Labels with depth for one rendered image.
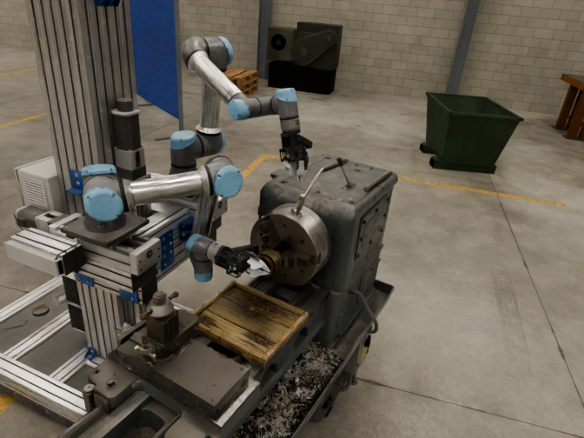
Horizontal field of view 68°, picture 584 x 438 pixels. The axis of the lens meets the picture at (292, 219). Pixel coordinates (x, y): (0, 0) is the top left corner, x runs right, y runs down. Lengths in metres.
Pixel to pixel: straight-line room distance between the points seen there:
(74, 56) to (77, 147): 0.35
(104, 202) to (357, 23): 10.46
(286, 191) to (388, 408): 1.41
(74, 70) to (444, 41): 10.32
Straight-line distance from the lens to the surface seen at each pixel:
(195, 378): 1.37
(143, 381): 1.46
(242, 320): 1.67
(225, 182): 1.55
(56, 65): 1.89
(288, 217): 1.63
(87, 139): 1.87
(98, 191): 1.51
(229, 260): 1.60
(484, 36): 11.63
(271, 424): 1.77
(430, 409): 2.74
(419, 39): 11.54
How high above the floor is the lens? 1.98
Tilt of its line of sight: 27 degrees down
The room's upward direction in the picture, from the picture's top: 5 degrees clockwise
